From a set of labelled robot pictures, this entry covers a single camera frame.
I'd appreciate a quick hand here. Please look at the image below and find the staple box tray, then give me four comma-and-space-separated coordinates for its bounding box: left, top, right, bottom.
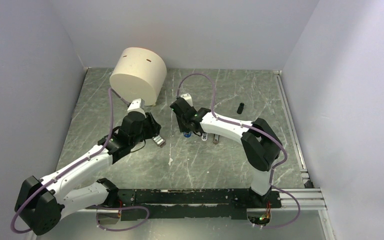
152, 135, 166, 148

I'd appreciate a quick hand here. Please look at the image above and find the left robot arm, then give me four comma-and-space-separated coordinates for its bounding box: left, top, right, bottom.
11, 111, 162, 236

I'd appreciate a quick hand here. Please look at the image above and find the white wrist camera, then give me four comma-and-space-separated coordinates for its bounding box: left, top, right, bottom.
127, 98, 146, 117
180, 93, 194, 107

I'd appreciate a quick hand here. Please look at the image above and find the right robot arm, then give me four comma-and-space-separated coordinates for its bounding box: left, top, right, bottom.
170, 97, 284, 207

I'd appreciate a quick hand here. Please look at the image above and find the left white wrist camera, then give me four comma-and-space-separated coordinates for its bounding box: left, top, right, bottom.
127, 98, 146, 117

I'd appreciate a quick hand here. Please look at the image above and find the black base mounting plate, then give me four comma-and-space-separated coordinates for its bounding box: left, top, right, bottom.
118, 188, 282, 221

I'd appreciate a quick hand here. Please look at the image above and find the cream cylindrical container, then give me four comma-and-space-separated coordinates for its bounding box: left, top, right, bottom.
109, 47, 167, 106

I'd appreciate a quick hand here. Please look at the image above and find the small black cylinder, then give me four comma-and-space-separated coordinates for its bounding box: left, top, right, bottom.
236, 102, 245, 115

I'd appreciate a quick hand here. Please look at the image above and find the blue stapler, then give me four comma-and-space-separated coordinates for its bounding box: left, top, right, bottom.
183, 131, 192, 138

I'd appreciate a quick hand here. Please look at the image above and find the light blue small case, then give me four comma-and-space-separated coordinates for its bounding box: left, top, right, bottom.
201, 133, 208, 141

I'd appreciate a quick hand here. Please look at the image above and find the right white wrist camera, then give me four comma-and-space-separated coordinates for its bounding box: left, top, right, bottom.
180, 93, 194, 107

